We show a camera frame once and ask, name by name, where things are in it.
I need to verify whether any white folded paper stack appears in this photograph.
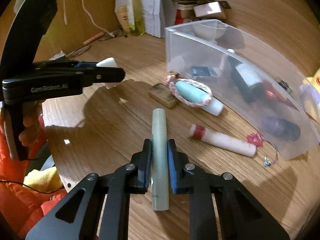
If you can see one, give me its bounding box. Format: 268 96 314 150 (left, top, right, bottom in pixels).
114 0 177 39

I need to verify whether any black barcode small box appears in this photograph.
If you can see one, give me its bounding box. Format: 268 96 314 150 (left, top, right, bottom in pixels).
191 66 220 78

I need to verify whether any purple small bottle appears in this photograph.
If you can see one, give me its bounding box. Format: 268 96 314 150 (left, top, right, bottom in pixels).
260 116 301 141

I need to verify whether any beige cosmetic tube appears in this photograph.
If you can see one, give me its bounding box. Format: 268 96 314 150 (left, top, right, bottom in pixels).
118 5 130 34

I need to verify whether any pink red lip tube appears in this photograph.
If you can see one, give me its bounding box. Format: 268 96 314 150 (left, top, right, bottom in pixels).
189 124 257 157

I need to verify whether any dark bottle white label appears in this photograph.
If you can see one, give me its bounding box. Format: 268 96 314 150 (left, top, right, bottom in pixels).
227 56 265 103

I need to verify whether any red foil packet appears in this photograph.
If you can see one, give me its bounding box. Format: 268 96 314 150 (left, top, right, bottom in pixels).
263 81 312 120

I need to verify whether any small wooden block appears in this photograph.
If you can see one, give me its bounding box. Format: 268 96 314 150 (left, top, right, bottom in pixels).
148 83 178 109

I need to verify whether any pink flower charm chain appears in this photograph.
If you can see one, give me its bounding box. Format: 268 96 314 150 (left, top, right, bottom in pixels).
246 132 279 168

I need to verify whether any yellow green spray bottle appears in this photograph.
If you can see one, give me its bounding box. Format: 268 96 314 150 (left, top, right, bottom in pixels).
126 0 145 36

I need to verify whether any person left hand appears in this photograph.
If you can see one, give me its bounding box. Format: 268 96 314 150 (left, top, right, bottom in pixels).
19 100 45 147

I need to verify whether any yellow chick bunny plush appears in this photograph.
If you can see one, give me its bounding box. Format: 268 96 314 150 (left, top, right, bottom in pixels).
299 69 320 123

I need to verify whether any green black keychain charm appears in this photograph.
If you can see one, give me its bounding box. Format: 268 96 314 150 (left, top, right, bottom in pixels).
275 77 293 95

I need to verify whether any mint oval case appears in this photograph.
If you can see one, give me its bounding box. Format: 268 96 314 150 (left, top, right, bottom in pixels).
175 81 208 103

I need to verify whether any red box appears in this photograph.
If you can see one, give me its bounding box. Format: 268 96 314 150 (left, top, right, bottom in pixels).
175 4 196 25

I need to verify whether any pale green long tube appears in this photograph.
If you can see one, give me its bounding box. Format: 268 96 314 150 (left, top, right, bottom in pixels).
151 108 169 211

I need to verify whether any clear plastic organizer bin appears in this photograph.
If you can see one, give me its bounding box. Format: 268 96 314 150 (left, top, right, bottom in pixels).
165 20 319 160

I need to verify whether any white pink small box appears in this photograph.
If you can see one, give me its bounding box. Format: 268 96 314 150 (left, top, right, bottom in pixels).
193 2 227 21

